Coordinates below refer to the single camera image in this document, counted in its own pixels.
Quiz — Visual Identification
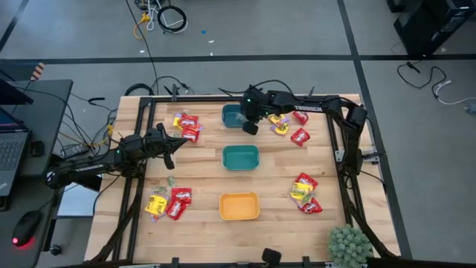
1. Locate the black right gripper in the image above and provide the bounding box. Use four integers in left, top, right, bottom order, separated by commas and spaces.
239, 86, 271, 136

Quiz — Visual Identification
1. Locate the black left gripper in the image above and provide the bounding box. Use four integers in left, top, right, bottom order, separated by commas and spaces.
142, 122, 188, 170

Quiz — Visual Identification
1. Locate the red Skittles candy bag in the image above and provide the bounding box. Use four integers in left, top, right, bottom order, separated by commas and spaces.
165, 200, 189, 221
295, 172, 319, 190
292, 110, 310, 126
299, 197, 324, 215
290, 127, 311, 147
180, 113, 200, 128
181, 127, 201, 144
170, 188, 193, 205

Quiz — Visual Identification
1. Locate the dark blue plastic bin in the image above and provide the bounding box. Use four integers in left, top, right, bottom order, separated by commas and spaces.
221, 103, 248, 130

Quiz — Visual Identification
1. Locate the teal plastic bin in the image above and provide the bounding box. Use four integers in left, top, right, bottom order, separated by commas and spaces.
222, 144, 260, 172

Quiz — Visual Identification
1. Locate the yellow plastic bin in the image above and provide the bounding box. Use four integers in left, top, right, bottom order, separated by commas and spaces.
218, 191, 261, 221

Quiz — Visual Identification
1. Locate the white flat panel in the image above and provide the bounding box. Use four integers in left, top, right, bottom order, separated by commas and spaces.
57, 181, 100, 218

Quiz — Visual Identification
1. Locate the black desk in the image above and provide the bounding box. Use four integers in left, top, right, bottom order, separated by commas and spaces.
0, 78, 74, 268

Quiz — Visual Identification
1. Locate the small black desk device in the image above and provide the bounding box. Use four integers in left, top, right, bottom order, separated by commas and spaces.
28, 140, 46, 158

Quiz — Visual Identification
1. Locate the green artificial succulent plant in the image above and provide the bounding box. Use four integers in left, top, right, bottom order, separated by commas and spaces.
327, 223, 374, 268

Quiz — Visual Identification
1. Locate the orange black striped strip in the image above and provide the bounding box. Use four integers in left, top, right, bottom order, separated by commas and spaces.
30, 62, 46, 82

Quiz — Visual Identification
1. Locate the grey laptop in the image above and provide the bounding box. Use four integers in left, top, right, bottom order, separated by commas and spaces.
0, 107, 30, 197

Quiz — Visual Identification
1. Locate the black computer mouse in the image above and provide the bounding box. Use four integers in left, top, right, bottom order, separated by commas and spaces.
11, 210, 44, 248

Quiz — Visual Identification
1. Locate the black computer tower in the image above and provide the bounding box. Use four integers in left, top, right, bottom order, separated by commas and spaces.
393, 0, 476, 57

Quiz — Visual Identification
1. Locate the black aluminium rig frame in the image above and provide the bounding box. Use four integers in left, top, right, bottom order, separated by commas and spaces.
87, 94, 402, 268

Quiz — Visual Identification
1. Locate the thick black cable loop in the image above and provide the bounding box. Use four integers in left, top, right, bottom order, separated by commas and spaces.
123, 82, 155, 98

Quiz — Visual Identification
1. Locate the long thin black cable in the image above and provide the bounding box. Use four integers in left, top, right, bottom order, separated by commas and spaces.
125, 0, 160, 96

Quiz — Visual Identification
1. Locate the bundle of cables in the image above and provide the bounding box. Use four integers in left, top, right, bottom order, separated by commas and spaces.
145, 0, 189, 35

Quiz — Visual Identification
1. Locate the coiled black cable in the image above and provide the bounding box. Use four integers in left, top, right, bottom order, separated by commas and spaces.
156, 4, 188, 34

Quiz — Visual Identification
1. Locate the yellow cable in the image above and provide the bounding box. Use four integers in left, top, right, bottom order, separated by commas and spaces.
132, 12, 152, 40

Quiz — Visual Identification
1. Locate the black table-level camera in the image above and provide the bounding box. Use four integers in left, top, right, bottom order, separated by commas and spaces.
261, 248, 283, 266

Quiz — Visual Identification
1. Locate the black plug cable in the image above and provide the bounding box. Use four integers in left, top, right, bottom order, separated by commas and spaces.
396, 60, 448, 100

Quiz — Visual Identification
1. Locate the white plug cable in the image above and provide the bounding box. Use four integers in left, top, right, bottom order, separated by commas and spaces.
434, 79, 476, 106

